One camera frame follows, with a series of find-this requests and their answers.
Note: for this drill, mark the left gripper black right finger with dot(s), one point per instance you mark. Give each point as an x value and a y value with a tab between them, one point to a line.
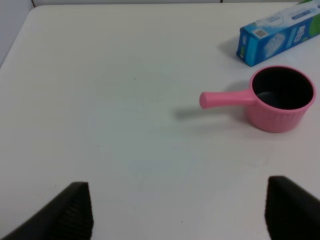
291	212

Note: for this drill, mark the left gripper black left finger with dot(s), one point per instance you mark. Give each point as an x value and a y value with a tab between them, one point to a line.
68	216

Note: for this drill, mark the pink toy saucepan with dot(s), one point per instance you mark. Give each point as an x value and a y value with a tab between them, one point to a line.
277	99

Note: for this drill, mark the blue toothpaste box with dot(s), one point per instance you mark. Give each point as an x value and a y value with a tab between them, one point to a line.
276	33

